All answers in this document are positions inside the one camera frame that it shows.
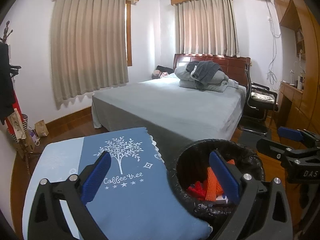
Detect black coat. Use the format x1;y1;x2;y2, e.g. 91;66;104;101
0;42;15;125

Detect wide beige curtain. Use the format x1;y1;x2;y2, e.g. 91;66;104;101
51;0;130;110

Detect bed with grey sheet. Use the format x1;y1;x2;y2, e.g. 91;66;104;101
91;76;247;143

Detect bin with black liner bag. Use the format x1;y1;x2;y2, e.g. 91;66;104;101
167;139;265;240

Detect beige printed tote bag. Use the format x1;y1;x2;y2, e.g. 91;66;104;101
7;107;27;140

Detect light blue table cover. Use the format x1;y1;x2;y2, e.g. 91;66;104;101
22;137;87;240

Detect wooden wardrobe with desk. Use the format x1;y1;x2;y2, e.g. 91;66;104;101
274;0;320;140

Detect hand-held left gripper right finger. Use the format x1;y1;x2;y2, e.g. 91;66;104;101
209;150;293;240

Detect black office chair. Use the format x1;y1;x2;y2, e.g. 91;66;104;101
237;57;279;137

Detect narrow beige curtain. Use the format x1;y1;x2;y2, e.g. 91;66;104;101
176;0;240;58

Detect brown paper bag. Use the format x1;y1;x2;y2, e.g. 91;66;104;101
34;120;49;137

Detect grey floor mat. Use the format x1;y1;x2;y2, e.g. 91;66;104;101
239;132;270;143

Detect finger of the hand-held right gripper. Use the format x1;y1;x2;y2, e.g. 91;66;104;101
256;139;320;165
277;126;320;150

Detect dark wooden headboard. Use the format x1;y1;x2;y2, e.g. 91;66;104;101
173;54;251;85

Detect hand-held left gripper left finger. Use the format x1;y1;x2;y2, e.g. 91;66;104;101
27;151;112;240

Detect cardboard box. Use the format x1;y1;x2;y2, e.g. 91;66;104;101
15;135;35;155

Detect patterned seat cushion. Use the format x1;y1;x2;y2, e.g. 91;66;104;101
250;92;275;103

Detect orange crochet cloth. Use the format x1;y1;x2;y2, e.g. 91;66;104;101
204;159;235;202

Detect blue tree print tablecloth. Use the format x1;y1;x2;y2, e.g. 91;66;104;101
80;127;213;240

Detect wooden window frame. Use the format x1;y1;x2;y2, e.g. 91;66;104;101
125;0;133;67

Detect dark bag beside bed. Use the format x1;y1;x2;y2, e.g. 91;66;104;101
152;65;174;79

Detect dark grey blanket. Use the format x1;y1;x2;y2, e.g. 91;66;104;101
185;60;223;83

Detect red hanging bag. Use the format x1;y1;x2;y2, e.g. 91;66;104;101
6;90;20;135

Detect wooden coat rack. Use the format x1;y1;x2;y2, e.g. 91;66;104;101
0;21;33;175

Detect folded light grey duvet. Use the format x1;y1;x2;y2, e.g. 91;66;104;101
174;66;239;93

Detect hanging wall cables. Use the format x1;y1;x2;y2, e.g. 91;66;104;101
266;1;282;85

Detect red knitted cloth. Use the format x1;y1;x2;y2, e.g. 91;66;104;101
187;181;208;200

